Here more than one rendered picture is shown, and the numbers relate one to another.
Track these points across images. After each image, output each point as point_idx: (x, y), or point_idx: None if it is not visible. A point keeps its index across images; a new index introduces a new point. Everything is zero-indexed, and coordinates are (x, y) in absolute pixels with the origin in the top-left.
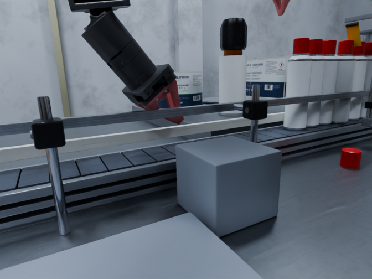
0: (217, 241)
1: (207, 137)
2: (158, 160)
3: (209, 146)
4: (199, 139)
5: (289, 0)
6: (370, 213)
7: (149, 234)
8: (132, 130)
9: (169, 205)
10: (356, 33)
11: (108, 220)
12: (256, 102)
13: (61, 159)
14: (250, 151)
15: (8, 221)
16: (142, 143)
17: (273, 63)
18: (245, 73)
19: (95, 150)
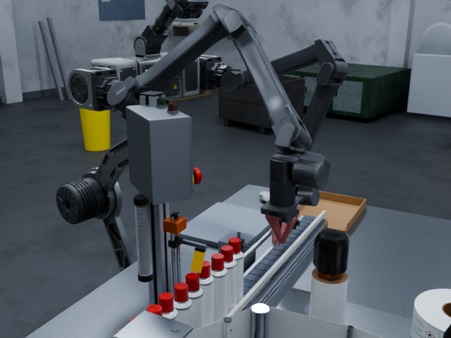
0: None
1: (279, 275)
2: (272, 249)
3: (242, 237)
4: (280, 271)
5: (272, 228)
6: (188, 273)
7: None
8: (411, 314)
9: (257, 257)
10: (196, 257)
11: (268, 247)
12: (236, 237)
13: (357, 263)
14: (227, 237)
15: None
16: (349, 292)
17: (305, 324)
18: (311, 294)
19: (359, 275)
